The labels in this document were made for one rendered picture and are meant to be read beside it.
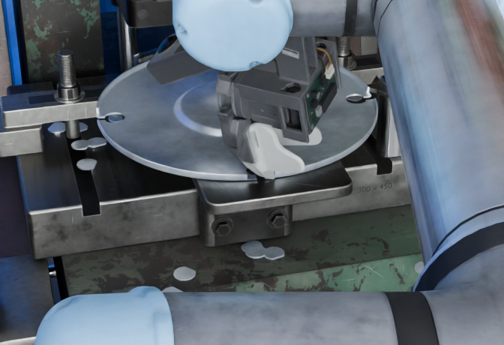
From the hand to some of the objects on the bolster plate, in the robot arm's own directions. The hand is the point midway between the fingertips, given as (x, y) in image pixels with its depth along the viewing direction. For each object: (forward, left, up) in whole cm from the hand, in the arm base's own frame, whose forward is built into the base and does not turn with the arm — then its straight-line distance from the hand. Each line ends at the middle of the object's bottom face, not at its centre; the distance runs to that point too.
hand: (264, 163), depth 101 cm
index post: (+19, -13, -9) cm, 25 cm away
